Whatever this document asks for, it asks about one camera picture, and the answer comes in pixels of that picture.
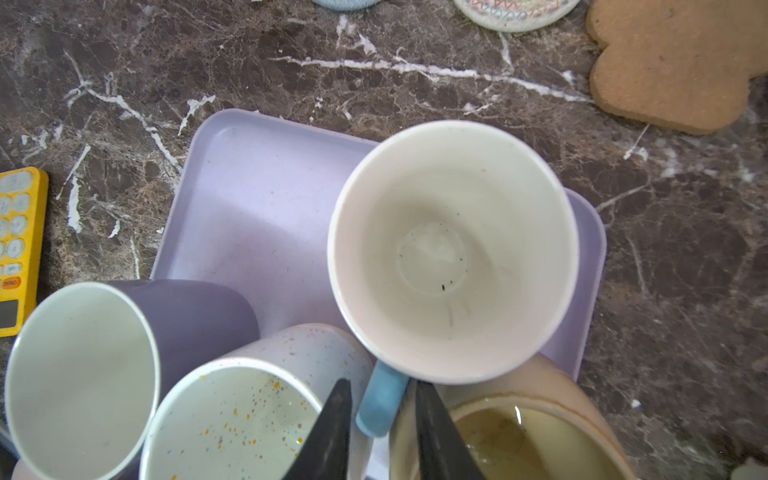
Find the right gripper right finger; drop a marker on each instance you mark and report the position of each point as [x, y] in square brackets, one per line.
[442, 452]

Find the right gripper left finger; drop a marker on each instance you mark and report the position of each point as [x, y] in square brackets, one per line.
[325, 454]

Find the light blue mug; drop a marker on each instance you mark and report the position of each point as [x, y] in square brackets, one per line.
[453, 255]

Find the lavender mug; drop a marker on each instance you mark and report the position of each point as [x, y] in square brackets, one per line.
[94, 360]

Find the multicolour woven round coaster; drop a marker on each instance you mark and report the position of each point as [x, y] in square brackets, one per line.
[515, 16]

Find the blue-grey woven coaster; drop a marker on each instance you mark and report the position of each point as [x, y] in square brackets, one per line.
[346, 5]

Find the cork paw-shaped coaster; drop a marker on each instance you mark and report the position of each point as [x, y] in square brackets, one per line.
[685, 65]

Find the white speckled mug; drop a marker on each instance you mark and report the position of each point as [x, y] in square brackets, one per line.
[248, 414]

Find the tan ceramic mug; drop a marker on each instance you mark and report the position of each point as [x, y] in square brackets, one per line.
[535, 423]

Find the lavender plastic tray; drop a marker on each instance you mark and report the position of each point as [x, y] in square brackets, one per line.
[253, 214]

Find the yellow calculator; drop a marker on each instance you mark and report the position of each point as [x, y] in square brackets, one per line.
[24, 195]

